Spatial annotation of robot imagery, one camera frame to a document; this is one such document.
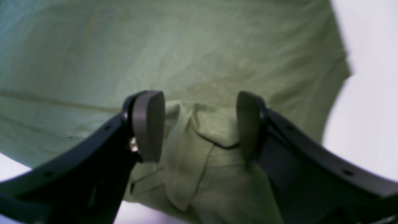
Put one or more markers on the olive green T-shirt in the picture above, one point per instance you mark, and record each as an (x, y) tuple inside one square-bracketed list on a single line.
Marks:
[(68, 65)]

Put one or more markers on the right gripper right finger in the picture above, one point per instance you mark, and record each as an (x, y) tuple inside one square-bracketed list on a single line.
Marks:
[(310, 184)]

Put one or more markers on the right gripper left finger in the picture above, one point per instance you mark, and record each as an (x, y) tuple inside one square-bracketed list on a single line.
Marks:
[(86, 185)]

